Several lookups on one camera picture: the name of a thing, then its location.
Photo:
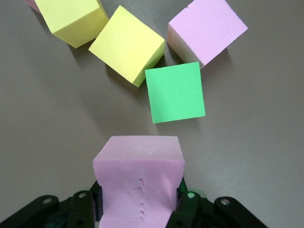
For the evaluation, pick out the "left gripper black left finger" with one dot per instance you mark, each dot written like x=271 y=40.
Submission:
x=71 y=213

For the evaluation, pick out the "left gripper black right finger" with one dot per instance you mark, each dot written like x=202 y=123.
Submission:
x=209 y=216

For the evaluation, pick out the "pink foam block with dents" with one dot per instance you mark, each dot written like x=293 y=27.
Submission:
x=137 y=178

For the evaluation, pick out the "brown table cover sheet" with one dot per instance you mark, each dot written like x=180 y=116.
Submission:
x=47 y=118

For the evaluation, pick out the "green foam block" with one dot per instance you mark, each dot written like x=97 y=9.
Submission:
x=175 y=92

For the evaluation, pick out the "yellow foam block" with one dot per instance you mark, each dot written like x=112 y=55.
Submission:
x=71 y=21
x=126 y=45

